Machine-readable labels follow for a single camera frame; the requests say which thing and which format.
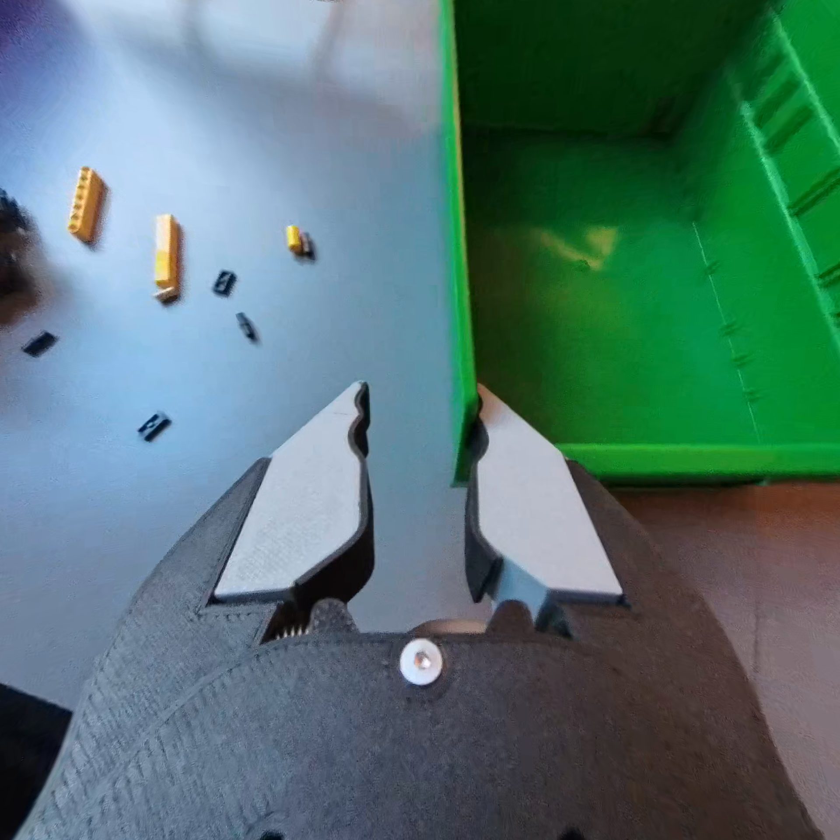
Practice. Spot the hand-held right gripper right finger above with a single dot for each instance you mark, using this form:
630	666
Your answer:
544	518

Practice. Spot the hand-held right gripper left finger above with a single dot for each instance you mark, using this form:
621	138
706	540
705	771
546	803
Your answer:
302	512

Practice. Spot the green plastic bin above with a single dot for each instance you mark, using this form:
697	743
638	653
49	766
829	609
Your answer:
590	295

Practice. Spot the yellow lego beam with holes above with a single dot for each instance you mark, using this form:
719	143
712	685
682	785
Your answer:
86	207

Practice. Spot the small yellow black lego piece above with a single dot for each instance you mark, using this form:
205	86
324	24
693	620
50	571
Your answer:
293	237

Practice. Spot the flat black lego plate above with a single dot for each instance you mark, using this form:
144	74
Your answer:
39	343

